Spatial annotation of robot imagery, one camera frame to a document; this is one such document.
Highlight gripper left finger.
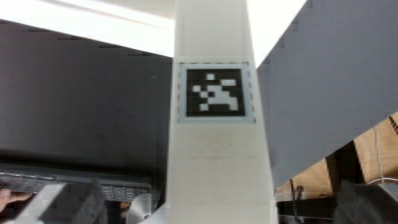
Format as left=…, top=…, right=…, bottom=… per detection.
left=11, top=181, right=108, bottom=224

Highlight white leg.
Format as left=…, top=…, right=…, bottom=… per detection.
left=165, top=0, right=279, bottom=224

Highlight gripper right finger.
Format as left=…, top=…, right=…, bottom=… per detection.
left=332, top=182, right=398, bottom=224

